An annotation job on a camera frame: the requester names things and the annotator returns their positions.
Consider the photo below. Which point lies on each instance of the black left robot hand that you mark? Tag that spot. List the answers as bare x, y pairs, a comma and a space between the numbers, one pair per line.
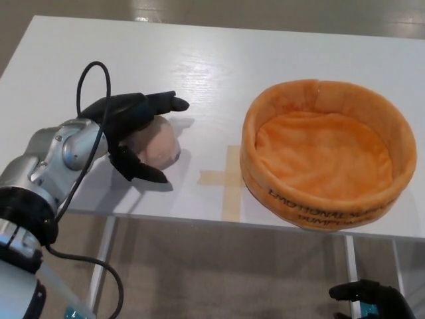
123, 109

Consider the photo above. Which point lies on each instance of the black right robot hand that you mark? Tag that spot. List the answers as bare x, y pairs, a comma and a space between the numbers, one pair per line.
382, 302

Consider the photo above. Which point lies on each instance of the pink round plush toy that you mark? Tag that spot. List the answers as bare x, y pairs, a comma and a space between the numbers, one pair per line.
161, 143

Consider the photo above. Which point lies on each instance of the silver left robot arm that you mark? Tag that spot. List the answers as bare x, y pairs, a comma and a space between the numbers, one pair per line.
43, 156

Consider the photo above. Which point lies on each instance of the orange plush round plate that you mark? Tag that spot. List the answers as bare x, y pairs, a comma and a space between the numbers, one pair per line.
325, 166

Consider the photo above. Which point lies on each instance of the short masking tape strip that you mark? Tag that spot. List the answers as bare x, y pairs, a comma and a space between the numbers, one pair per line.
216, 177

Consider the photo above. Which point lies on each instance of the light blue metal bar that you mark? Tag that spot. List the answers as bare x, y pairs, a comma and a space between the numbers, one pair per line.
61, 292

